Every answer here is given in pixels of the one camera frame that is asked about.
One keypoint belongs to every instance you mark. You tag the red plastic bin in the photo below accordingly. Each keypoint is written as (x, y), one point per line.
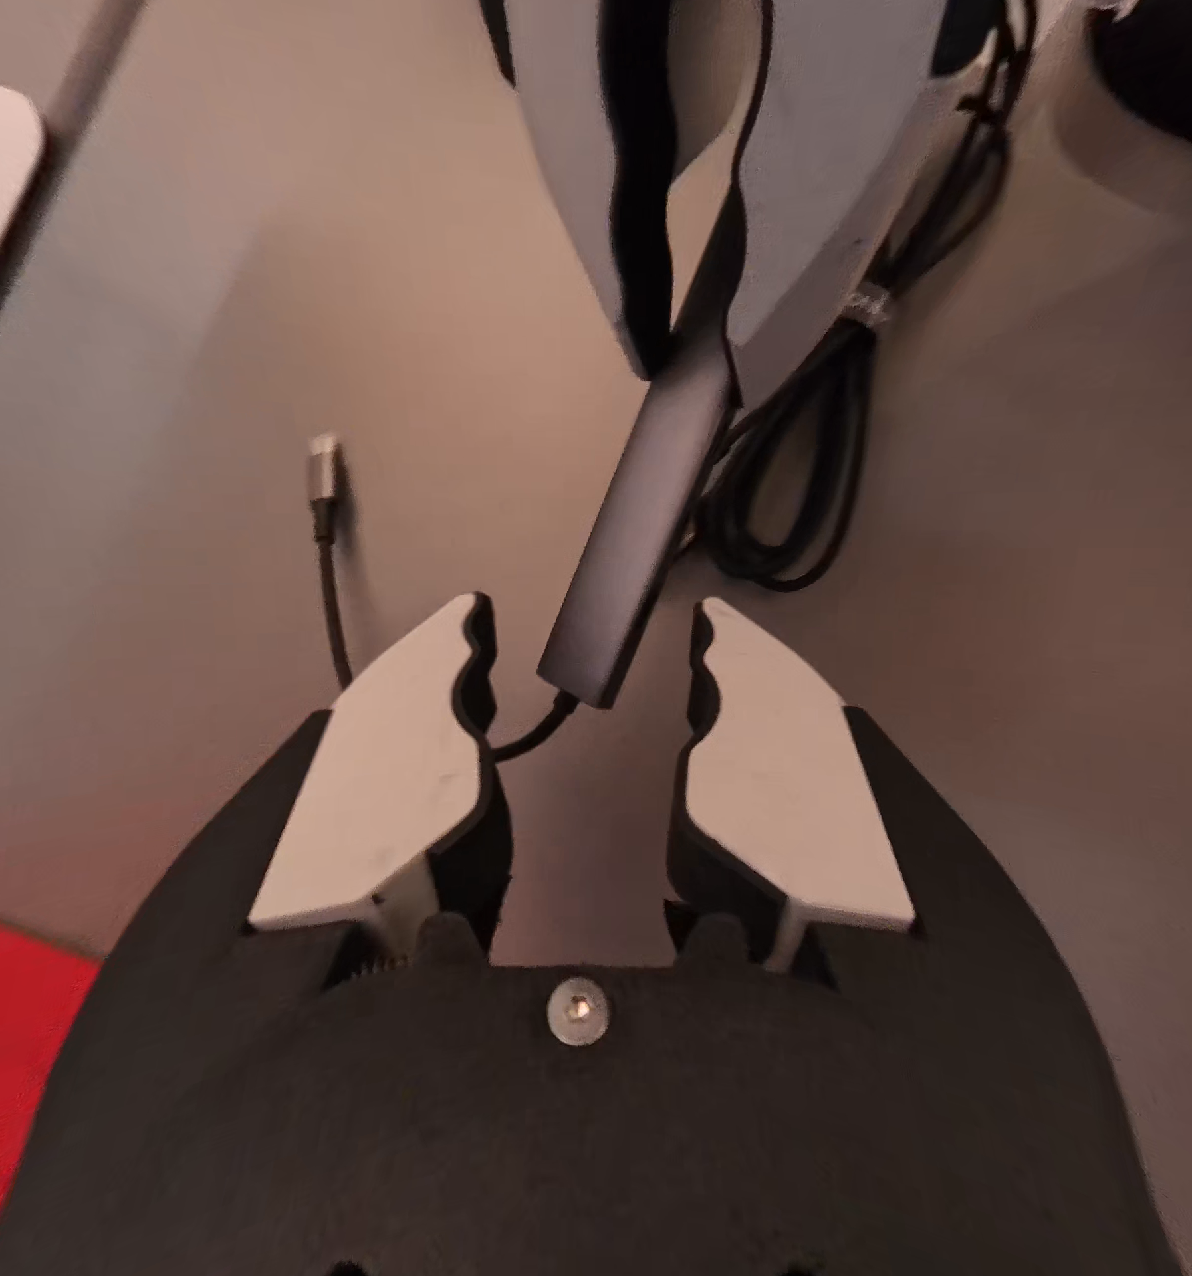
(7, 1047)

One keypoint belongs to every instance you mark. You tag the grey usb hub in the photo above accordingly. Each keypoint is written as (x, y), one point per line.
(634, 518)

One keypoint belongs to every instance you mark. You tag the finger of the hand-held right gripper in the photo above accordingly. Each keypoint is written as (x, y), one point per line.
(565, 100)
(824, 149)

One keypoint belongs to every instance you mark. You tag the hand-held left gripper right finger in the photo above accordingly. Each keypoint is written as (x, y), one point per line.
(795, 798)

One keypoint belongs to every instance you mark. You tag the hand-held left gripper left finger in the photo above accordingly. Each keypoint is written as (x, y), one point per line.
(375, 798)

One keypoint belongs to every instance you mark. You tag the black rounded pad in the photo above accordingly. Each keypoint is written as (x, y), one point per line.
(1173, 59)

